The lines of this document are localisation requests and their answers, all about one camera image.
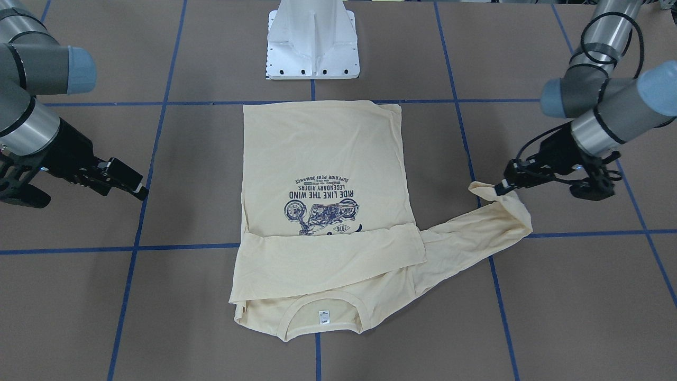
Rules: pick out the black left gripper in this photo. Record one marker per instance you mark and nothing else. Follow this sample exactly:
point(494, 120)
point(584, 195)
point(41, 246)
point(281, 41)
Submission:
point(556, 150)

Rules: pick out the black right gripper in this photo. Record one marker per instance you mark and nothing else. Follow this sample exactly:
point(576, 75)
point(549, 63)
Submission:
point(67, 147)

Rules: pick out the cream long-sleeve printed shirt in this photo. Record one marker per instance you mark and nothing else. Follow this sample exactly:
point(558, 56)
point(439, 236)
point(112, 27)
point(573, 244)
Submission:
point(328, 239)

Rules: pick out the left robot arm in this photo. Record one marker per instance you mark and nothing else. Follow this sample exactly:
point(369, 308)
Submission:
point(608, 100)

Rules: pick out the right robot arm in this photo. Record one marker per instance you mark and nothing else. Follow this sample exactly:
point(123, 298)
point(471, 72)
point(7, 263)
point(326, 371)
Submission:
point(35, 138)

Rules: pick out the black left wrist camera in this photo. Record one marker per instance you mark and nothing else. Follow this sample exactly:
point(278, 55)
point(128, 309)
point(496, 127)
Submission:
point(600, 182)

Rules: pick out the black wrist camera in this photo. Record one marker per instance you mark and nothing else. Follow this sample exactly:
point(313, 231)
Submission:
point(16, 175)
point(600, 182)

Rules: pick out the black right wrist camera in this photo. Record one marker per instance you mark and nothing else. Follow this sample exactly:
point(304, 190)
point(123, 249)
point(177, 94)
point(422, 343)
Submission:
point(16, 175)

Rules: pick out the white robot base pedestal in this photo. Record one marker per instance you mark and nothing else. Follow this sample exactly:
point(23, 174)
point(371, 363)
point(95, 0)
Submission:
point(312, 40)

